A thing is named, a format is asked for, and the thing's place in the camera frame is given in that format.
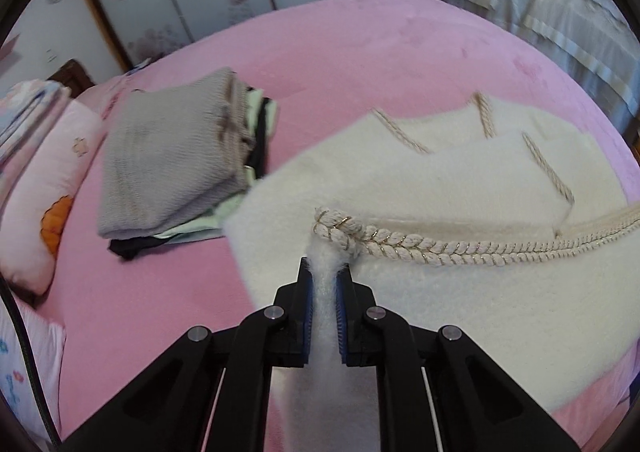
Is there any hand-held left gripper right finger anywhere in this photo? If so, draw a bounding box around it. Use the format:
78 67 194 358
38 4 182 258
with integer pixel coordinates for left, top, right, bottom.
335 264 583 452

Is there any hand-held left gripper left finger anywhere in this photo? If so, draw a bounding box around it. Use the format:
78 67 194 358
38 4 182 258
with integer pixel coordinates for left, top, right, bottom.
60 256 316 452

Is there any white braid-trimmed cardigan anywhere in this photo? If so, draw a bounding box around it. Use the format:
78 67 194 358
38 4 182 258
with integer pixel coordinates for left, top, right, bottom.
222 92 640 452

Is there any black white striped folded garment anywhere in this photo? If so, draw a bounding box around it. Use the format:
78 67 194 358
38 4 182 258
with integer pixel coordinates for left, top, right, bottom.
247 99 277 178

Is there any grey folded knit sweater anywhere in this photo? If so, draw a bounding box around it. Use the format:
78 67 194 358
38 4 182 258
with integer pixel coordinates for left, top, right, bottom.
96 67 256 240

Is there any pink bed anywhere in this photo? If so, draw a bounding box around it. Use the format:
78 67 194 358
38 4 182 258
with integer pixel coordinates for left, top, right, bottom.
47 0 640 452

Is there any white pillow with blue print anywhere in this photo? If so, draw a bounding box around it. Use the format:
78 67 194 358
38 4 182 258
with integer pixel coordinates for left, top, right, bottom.
0 294 68 443

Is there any pink pillow with orange print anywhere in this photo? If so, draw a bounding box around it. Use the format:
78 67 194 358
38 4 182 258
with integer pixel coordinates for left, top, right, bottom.
0 99 103 295

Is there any dark wooden headboard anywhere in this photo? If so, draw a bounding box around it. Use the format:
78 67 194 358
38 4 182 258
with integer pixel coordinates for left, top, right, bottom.
47 59 96 98

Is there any folded floral quilt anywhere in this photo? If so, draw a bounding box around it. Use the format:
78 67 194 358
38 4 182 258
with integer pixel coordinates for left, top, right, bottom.
0 79 71 168

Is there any black cable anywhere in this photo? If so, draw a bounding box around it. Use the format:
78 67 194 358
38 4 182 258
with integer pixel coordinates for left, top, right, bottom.
0 277 63 448

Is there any wooden wall shelf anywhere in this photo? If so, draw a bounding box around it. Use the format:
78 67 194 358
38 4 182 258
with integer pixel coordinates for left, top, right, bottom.
0 34 21 63

